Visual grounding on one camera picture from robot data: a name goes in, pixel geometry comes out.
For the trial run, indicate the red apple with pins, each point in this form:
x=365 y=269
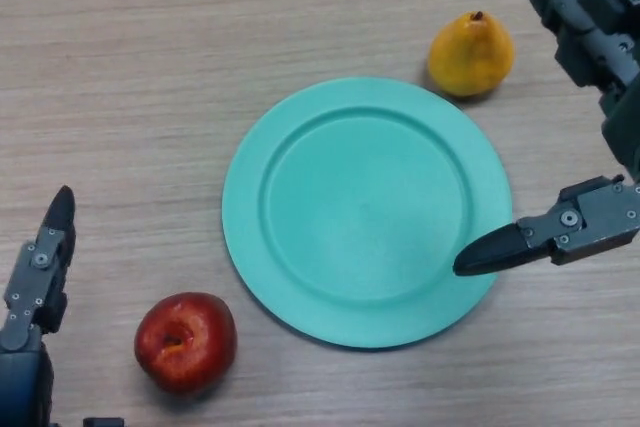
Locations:
x=185 y=344

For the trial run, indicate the green round plate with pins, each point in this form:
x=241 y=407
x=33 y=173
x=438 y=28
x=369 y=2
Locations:
x=365 y=212

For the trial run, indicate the yellow pear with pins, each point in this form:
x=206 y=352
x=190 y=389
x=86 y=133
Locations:
x=470 y=54

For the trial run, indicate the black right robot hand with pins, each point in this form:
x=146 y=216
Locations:
x=595 y=227

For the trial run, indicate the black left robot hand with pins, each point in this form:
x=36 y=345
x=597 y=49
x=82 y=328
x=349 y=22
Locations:
x=35 y=287

